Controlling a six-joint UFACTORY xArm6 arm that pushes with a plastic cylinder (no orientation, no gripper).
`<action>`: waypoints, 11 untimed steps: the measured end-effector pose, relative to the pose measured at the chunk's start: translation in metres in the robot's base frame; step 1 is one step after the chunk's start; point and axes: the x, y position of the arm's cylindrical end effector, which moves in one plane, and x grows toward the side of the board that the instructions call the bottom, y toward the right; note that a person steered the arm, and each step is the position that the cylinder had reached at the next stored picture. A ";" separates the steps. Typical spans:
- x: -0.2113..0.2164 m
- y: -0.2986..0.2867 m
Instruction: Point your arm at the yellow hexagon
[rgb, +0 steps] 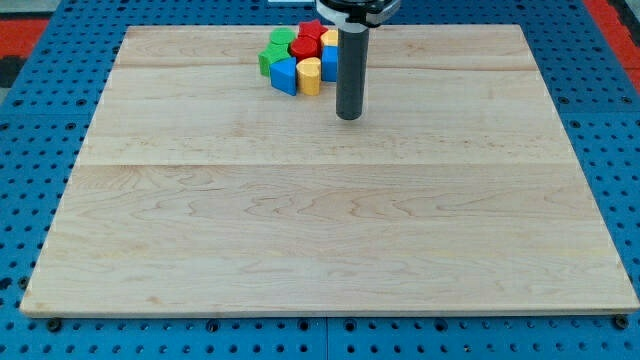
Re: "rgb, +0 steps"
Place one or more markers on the green cylinder block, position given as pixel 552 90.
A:
pixel 282 36

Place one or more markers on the red cylinder block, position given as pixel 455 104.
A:
pixel 302 48

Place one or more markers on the light wooden board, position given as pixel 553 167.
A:
pixel 201 191

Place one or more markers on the dark grey cylindrical pointer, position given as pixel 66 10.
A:
pixel 353 43

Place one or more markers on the green star block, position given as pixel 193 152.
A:
pixel 271 54

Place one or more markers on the yellow rounded block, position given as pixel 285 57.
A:
pixel 308 73

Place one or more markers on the red star block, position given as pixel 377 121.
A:
pixel 313 29

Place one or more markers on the yellow hexagon block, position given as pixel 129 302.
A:
pixel 329 38

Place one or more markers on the blue wedge block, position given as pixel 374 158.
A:
pixel 283 76

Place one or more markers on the blue cube block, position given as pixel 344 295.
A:
pixel 329 62

